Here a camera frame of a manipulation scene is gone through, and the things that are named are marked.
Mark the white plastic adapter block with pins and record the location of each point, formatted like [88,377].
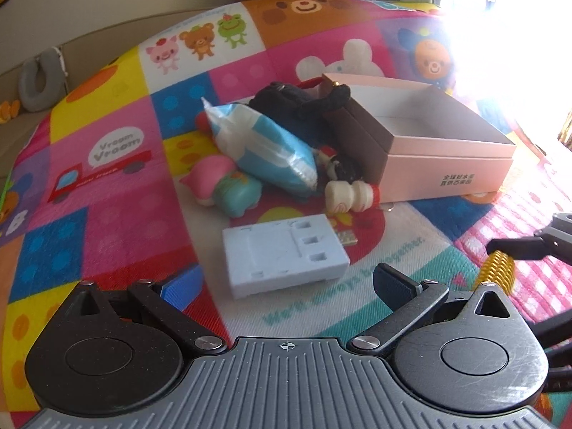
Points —
[282,254]

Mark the pink teal squishy toy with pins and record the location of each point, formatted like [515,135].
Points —
[217,181]

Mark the small yogurt bottle toy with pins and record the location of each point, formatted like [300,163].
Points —
[343,197]

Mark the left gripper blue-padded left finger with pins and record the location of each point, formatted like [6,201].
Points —
[161,305]

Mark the yellow corn toy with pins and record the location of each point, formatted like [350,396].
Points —
[498,268]

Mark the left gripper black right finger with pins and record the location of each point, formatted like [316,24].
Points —
[413,305]

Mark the pink cardboard box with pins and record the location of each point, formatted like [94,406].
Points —
[414,141]

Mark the yellow duck plush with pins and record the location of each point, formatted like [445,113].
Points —
[9,110]

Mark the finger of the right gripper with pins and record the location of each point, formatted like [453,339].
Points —
[532,248]

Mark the grey neck pillow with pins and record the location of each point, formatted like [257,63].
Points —
[43,80]

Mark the colourful cartoon play mat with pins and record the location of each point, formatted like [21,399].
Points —
[96,194]

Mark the black plush toy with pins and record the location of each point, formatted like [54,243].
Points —
[301,114]

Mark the blue white tissue pack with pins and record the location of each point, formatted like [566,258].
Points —
[262,148]

